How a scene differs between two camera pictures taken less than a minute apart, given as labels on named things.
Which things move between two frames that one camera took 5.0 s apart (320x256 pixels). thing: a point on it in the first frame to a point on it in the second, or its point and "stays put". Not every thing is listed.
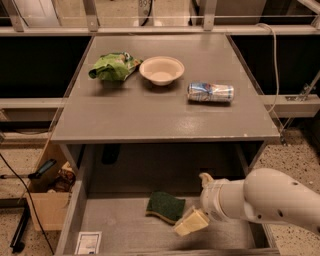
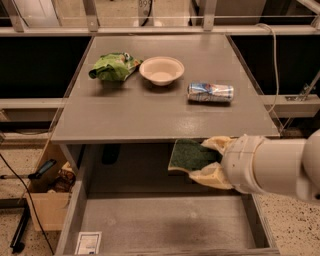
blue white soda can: x=210 y=92 stays put
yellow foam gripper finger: x=205 y=178 to x=219 y=143
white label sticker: x=87 y=243 stays put
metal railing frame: x=209 y=24 stays put
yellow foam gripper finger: x=195 y=219 to x=212 y=175
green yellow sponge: x=165 y=206 to x=190 y=156
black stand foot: x=17 y=244 stays put
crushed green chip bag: x=117 y=66 stays put
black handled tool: x=47 y=166 stays put
